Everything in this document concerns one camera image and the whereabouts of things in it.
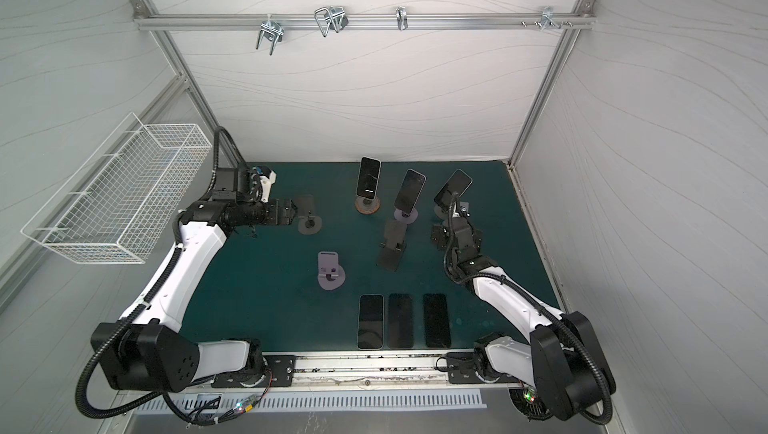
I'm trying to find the grey round stand right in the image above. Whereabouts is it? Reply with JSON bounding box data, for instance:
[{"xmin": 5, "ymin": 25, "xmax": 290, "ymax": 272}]
[{"xmin": 434, "ymin": 204, "xmax": 449, "ymax": 221}]

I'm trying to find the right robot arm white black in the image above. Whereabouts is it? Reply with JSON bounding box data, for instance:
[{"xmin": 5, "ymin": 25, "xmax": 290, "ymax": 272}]
[{"xmin": 431, "ymin": 218, "xmax": 616, "ymax": 426}]

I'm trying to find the metal u-bolt clamp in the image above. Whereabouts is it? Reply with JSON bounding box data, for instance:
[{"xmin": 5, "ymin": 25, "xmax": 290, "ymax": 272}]
[
  {"xmin": 255, "ymin": 18, "xmax": 284, "ymax": 56},
  {"xmin": 313, "ymin": 6, "xmax": 349, "ymax": 38}
]

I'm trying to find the grey round stand left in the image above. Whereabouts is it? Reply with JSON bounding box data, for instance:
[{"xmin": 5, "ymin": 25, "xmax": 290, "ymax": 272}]
[{"xmin": 293, "ymin": 195, "xmax": 322, "ymax": 235}]

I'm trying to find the lilac front round stand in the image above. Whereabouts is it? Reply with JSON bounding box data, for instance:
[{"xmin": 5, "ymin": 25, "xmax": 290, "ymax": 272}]
[{"xmin": 317, "ymin": 251, "xmax": 346, "ymax": 291}]

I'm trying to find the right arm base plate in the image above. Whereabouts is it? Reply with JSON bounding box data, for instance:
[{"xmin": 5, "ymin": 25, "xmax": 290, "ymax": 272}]
[{"xmin": 436, "ymin": 352, "xmax": 499, "ymax": 385}]

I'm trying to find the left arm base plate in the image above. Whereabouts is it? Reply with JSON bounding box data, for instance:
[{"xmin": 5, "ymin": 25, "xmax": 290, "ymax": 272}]
[{"xmin": 212, "ymin": 355, "xmax": 296, "ymax": 389}]

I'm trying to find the metal u-bolt clamp middle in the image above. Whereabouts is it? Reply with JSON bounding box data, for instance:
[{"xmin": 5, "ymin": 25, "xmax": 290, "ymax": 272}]
[{"xmin": 313, "ymin": 6, "xmax": 349, "ymax": 38}]

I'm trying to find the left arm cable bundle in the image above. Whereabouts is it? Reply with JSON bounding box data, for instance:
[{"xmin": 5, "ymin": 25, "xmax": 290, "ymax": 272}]
[{"xmin": 160, "ymin": 373, "xmax": 274, "ymax": 428}]

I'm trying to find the aluminium crossbar rail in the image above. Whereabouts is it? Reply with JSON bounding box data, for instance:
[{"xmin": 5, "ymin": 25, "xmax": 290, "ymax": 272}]
[{"xmin": 134, "ymin": 11, "xmax": 597, "ymax": 32}]

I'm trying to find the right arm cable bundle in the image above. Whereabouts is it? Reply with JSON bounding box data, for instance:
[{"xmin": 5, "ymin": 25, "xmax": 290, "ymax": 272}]
[{"xmin": 508, "ymin": 385, "xmax": 553, "ymax": 423}]

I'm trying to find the metal u-bolt clamp left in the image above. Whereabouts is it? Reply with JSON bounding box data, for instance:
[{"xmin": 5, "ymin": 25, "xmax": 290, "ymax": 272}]
[{"xmin": 255, "ymin": 18, "xmax": 284, "ymax": 56}]

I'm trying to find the white wire basket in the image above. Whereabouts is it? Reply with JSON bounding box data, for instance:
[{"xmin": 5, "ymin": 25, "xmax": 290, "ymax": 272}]
[{"xmin": 20, "ymin": 114, "xmax": 212, "ymax": 265}]

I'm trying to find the lilac rear round stand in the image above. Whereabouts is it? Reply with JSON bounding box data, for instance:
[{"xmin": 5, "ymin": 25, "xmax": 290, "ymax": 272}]
[{"xmin": 394, "ymin": 208, "xmax": 418, "ymax": 225}]

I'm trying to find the wooden round stand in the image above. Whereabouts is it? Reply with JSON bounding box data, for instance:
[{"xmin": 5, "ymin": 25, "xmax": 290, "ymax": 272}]
[{"xmin": 355, "ymin": 196, "xmax": 381, "ymax": 215}]

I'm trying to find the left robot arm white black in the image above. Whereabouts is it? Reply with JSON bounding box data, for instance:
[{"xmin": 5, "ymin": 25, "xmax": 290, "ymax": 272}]
[{"xmin": 74, "ymin": 199, "xmax": 297, "ymax": 425}]

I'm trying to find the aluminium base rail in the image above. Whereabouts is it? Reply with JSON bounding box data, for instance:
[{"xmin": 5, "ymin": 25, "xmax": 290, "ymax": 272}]
[{"xmin": 119, "ymin": 346, "xmax": 559, "ymax": 392}]

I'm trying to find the grey round stand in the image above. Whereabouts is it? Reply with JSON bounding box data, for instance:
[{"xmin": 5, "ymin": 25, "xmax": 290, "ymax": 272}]
[
  {"xmin": 293, "ymin": 195, "xmax": 322, "ymax": 235},
  {"xmin": 434, "ymin": 204, "xmax": 449, "ymax": 221}
]

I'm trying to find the phone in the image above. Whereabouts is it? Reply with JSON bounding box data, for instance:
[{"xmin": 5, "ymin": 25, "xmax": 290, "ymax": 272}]
[
  {"xmin": 357, "ymin": 295, "xmax": 384, "ymax": 350},
  {"xmin": 356, "ymin": 157, "xmax": 381, "ymax": 200},
  {"xmin": 423, "ymin": 293, "xmax": 452, "ymax": 349},
  {"xmin": 394, "ymin": 169, "xmax": 427, "ymax": 217},
  {"xmin": 386, "ymin": 294, "xmax": 414, "ymax": 350},
  {"xmin": 434, "ymin": 169, "xmax": 473, "ymax": 211}
]

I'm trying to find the metal bracket right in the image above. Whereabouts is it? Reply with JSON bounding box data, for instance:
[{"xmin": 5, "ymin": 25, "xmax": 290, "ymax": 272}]
[{"xmin": 520, "ymin": 7, "xmax": 574, "ymax": 32}]

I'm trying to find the lilac round stand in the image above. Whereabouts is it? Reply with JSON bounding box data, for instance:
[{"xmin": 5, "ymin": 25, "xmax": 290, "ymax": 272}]
[
  {"xmin": 394, "ymin": 208, "xmax": 418, "ymax": 225},
  {"xmin": 317, "ymin": 251, "xmax": 346, "ymax": 291}
]

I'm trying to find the metal clamp small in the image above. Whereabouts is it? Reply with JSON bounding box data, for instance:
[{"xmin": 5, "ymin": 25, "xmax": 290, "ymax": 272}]
[{"xmin": 395, "ymin": 7, "xmax": 408, "ymax": 32}]

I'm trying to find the white slotted cable duct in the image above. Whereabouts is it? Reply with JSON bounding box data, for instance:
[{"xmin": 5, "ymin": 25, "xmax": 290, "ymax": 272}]
[{"xmin": 134, "ymin": 389, "xmax": 487, "ymax": 415}]

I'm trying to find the black folding phone stand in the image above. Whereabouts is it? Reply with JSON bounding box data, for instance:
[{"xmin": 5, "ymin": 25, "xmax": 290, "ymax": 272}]
[{"xmin": 376, "ymin": 219, "xmax": 407, "ymax": 272}]

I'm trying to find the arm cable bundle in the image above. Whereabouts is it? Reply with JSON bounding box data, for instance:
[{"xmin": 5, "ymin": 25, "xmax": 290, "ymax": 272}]
[
  {"xmin": 508, "ymin": 385, "xmax": 553, "ymax": 423},
  {"xmin": 160, "ymin": 373, "xmax": 274, "ymax": 428}
]

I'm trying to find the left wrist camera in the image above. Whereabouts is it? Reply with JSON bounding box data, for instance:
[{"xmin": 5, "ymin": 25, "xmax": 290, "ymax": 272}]
[{"xmin": 205, "ymin": 166, "xmax": 277, "ymax": 203}]

